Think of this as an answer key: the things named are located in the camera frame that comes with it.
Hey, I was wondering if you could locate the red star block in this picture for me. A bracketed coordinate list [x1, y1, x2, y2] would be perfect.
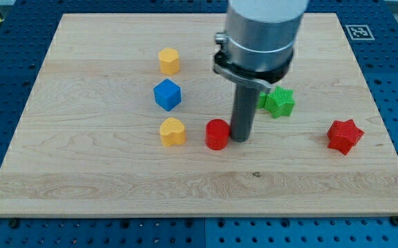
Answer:
[327, 119, 364, 155]

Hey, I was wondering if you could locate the white fiducial marker tag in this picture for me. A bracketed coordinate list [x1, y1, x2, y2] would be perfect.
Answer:
[346, 24, 375, 41]

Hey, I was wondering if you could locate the blue cube block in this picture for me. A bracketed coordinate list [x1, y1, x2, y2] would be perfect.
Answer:
[154, 79, 182, 112]

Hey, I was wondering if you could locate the yellow heart block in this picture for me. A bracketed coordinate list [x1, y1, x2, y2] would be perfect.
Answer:
[159, 117, 187, 147]

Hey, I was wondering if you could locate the yellow hexagon block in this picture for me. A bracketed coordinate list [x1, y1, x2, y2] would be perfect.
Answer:
[158, 48, 180, 75]

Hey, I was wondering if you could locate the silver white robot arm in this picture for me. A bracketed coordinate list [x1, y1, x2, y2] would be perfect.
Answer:
[213, 0, 309, 143]

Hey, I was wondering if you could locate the wooden board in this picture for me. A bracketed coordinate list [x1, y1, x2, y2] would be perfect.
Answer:
[0, 13, 398, 218]

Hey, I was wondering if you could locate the green star block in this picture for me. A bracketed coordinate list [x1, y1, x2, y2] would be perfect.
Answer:
[264, 86, 295, 118]

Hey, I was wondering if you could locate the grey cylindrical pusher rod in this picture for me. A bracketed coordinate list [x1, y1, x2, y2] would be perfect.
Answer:
[230, 85, 260, 143]

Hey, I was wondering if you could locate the green cylinder block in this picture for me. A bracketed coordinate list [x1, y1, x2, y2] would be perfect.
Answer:
[256, 92, 267, 109]

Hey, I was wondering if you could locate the red cylinder block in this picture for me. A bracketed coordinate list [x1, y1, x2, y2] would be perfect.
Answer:
[205, 119, 230, 150]

